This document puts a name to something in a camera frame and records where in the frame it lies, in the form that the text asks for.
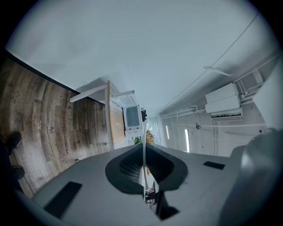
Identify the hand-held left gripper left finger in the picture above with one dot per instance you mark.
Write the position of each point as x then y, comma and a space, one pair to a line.
92, 194

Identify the ceiling light strip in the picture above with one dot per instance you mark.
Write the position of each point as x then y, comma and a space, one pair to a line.
187, 141
167, 132

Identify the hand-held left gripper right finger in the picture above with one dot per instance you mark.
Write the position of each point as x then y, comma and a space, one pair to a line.
199, 187

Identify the black office chair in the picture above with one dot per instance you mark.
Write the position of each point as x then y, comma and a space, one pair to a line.
143, 114

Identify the white microwave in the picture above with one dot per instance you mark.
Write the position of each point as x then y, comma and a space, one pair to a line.
132, 115

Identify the green potted plant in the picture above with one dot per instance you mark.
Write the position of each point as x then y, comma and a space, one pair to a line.
137, 140

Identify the checked beige tablecloth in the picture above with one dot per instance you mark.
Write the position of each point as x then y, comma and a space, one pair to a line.
117, 123

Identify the large white plate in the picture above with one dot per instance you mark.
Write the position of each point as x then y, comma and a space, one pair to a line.
144, 154

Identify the person's black shoe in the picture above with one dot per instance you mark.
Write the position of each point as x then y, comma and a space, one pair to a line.
13, 141
18, 173

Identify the white air conditioner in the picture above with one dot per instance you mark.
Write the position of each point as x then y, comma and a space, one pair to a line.
223, 99

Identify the golden brown food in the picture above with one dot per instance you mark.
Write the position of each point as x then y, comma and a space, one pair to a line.
150, 136

